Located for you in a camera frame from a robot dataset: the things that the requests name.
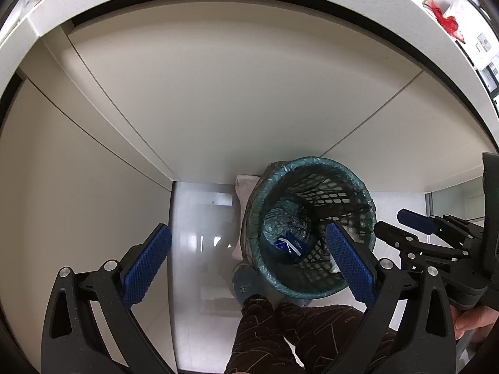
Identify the dark blue snack packet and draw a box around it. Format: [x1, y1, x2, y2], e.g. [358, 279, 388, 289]
[273, 231, 307, 263]

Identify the dark mesh waste bin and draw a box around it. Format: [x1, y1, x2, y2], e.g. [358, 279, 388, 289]
[242, 157, 378, 300]

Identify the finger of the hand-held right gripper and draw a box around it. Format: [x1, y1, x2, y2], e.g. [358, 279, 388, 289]
[373, 220, 471, 272]
[397, 208, 485, 247]

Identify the grey left slipper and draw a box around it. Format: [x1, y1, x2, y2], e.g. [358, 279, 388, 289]
[233, 263, 269, 306]

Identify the person's left leg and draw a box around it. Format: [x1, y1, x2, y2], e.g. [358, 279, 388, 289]
[226, 296, 289, 374]

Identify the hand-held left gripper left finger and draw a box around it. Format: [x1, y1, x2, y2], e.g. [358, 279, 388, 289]
[41, 223, 180, 374]

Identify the glass sliding door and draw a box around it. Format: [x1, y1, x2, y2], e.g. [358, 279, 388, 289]
[425, 185, 486, 223]

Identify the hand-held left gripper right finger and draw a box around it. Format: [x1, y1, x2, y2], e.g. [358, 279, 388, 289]
[320, 222, 458, 374]

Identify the white plastic wrapper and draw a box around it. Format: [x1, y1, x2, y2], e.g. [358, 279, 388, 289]
[444, 0, 470, 22]

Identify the person's right leg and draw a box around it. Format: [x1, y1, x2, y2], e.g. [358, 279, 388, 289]
[277, 306, 398, 374]

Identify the person's leg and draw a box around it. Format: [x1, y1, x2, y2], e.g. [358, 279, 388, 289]
[226, 296, 289, 374]
[277, 306, 398, 374]

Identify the person's right hand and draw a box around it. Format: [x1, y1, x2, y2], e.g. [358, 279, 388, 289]
[452, 304, 499, 340]

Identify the red wrapper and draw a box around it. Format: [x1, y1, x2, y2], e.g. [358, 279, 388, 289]
[423, 0, 467, 43]

